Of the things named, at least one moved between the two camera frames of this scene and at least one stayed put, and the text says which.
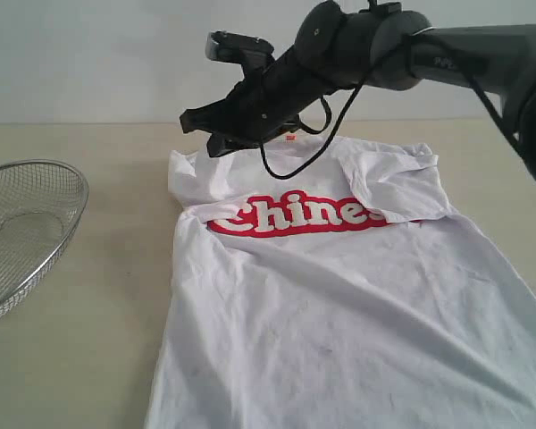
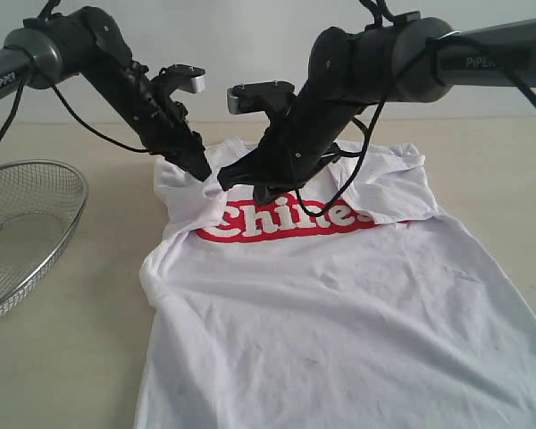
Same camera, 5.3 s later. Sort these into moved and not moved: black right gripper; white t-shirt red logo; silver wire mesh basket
Moved: black right gripper
Not moved: silver wire mesh basket; white t-shirt red logo
